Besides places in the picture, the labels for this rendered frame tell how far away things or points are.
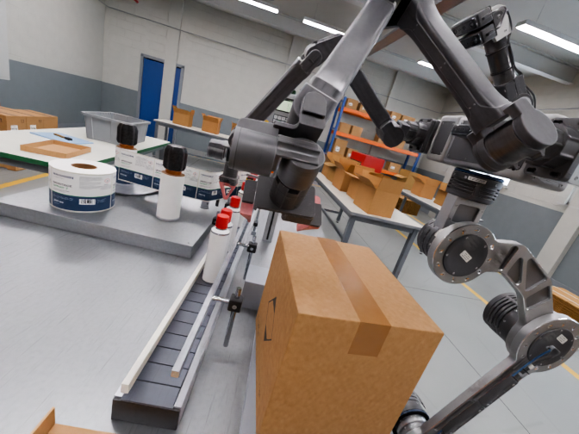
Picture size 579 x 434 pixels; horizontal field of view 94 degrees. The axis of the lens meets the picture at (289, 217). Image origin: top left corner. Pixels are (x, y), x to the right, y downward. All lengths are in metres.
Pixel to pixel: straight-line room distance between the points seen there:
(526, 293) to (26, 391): 1.29
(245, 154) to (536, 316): 1.15
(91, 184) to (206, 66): 7.85
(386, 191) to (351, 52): 2.24
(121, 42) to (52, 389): 9.15
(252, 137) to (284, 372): 0.34
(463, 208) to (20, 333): 1.15
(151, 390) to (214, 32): 8.75
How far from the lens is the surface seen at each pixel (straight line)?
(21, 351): 0.77
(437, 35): 0.72
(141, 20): 9.45
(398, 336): 0.48
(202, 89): 8.83
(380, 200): 2.71
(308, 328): 0.42
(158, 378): 0.61
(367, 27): 0.61
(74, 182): 1.19
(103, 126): 3.02
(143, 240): 1.08
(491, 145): 0.66
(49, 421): 0.62
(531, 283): 1.21
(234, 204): 0.94
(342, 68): 0.51
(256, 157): 0.36
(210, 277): 0.82
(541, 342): 1.33
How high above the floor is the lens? 1.35
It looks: 18 degrees down
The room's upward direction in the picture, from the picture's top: 16 degrees clockwise
